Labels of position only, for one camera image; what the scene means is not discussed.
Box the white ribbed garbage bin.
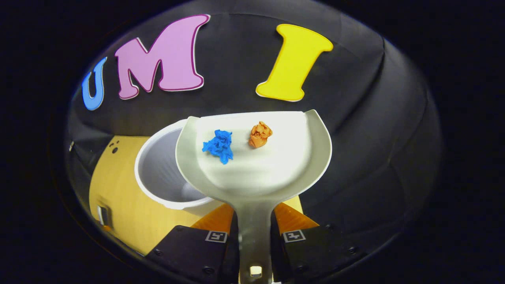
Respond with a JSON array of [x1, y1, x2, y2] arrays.
[[134, 120, 225, 217]]

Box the orange paper trash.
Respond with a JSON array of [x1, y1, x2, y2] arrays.
[[249, 121, 273, 149]]

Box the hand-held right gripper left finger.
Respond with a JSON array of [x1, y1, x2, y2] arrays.
[[146, 203, 239, 284]]

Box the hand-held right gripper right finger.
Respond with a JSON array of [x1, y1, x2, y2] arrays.
[[270, 202, 367, 284]]

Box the blue paper trash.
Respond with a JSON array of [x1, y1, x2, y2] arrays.
[[202, 129, 234, 165]]

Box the white dustpan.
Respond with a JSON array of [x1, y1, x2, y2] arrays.
[[176, 109, 333, 284]]

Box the black backdrop cloth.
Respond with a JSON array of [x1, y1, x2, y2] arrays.
[[65, 0, 442, 269]]

